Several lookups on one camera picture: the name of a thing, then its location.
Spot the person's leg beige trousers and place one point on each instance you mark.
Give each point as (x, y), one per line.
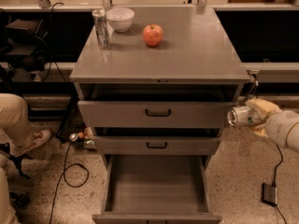
(14, 121)

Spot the tall silver can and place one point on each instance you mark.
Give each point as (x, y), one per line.
(100, 24)

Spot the white red sneaker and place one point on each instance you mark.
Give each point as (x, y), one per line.
(40, 139)

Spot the black power adapter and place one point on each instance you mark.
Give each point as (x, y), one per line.
(269, 194)

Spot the grey bottom drawer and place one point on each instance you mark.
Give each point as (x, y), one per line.
(156, 190)

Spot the white bowl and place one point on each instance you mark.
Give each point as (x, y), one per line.
(120, 18)

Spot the grey middle drawer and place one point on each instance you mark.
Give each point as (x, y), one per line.
(157, 141)

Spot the pile of cans on floor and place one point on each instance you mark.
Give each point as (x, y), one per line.
(82, 140)

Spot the grey metal drawer cabinet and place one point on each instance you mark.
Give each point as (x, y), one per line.
(194, 51)

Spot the grey drawer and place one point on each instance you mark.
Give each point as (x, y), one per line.
(156, 190)
(157, 141)
(154, 106)

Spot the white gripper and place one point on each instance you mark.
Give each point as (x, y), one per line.
(279, 126)

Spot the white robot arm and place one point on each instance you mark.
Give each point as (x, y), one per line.
(279, 126)

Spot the black equipment on left shelf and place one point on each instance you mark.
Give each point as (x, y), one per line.
(22, 42)

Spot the grey top drawer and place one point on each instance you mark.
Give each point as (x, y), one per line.
(154, 106)

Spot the red apple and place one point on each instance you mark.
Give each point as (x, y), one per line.
(153, 35)

